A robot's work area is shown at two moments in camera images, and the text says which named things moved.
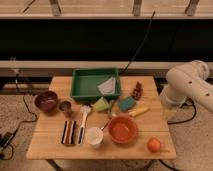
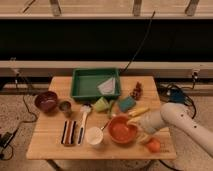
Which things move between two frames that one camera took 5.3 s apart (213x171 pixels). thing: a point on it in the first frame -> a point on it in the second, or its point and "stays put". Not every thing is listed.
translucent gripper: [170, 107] -> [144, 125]
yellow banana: [138, 111] stays put
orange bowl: [122, 129] stays put
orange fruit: [154, 145] stays put
